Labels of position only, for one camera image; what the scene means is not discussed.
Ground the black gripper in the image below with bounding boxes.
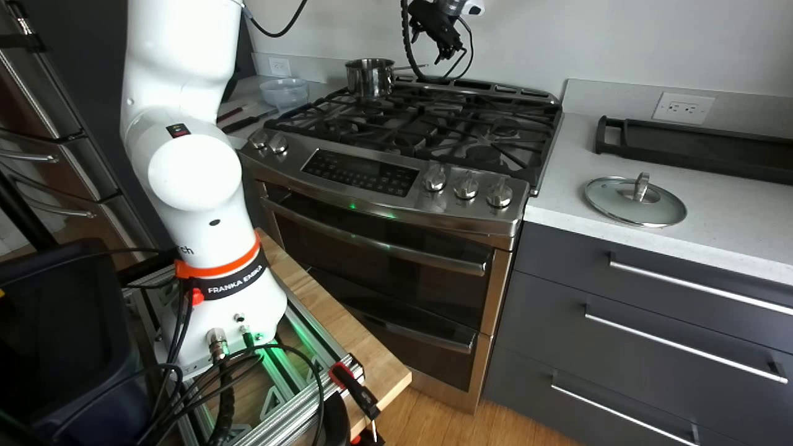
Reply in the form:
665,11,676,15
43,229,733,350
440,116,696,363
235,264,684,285
406,0,472,63

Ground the silver pot with long handle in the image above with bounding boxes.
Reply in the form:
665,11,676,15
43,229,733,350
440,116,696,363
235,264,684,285
342,55,400,102

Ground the stainless steel gas stove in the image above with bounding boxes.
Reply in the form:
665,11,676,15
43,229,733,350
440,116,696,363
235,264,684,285
239,71,566,413

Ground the glass pot lid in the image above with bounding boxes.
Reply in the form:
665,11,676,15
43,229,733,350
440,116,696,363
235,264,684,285
580,170,691,229

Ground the black griddle tray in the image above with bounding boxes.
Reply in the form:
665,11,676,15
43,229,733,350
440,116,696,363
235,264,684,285
590,114,793,187

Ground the dark grey drawer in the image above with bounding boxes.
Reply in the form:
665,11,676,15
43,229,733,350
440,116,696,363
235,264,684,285
481,350,705,446
493,269,793,446
510,221,793,360

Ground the wooden mounting board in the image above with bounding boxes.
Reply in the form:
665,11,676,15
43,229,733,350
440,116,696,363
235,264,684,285
258,229,414,441

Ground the red and black clamp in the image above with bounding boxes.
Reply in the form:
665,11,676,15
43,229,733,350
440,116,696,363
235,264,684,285
327,355,389,446

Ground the black storage bin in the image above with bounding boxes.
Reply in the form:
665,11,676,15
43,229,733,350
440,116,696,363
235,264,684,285
0,237,162,446

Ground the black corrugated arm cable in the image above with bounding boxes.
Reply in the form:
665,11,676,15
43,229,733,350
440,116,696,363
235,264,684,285
400,0,479,86

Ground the white single wall outlet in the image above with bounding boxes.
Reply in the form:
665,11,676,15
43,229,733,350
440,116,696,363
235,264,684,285
266,55,295,82

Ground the thin black cable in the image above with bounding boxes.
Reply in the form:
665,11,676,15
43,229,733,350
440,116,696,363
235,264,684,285
245,0,310,40

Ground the black handled knife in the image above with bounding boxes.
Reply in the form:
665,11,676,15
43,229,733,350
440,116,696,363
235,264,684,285
214,102,253,128
218,108,281,135

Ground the white double wall outlet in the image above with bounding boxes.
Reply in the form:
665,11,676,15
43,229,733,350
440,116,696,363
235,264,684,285
649,89,719,125

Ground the silver drawer handle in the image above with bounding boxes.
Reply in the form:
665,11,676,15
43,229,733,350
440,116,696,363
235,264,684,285
548,379,705,446
580,309,793,388
606,258,793,320

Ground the aluminium base frame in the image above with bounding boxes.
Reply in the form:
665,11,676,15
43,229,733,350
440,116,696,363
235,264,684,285
121,263,355,446

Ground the black base cable bundle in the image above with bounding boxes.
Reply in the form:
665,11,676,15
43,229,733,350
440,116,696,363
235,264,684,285
151,280,332,446

